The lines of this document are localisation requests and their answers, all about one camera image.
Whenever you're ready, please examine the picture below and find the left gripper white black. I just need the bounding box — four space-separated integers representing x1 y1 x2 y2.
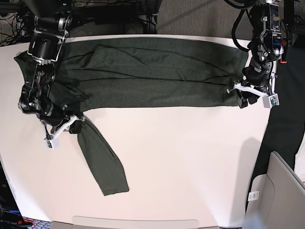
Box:
227 81 279 109

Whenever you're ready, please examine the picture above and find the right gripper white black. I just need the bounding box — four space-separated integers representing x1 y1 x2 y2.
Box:
41 115 85 149

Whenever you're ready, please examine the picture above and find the dark green long-sleeve shirt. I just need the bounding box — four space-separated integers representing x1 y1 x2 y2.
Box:
14 38 248 196

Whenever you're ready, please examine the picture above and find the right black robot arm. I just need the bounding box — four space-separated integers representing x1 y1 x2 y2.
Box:
18 0 84 149

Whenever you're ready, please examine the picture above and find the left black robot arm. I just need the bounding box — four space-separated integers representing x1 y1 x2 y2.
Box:
226 0 285 108

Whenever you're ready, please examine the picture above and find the red black table clamp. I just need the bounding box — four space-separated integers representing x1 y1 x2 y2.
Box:
280 38 291 64

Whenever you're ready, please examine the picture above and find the white barcode label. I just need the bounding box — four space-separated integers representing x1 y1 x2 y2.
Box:
247 190 259 201

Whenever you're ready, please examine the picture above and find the beige plastic bin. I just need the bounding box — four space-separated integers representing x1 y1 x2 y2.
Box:
242 152 305 229

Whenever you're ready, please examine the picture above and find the red clamp lower left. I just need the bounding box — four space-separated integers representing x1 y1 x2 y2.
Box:
17 219 35 227

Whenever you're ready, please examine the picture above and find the black box under table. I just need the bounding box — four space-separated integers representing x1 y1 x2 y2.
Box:
94 7 134 24

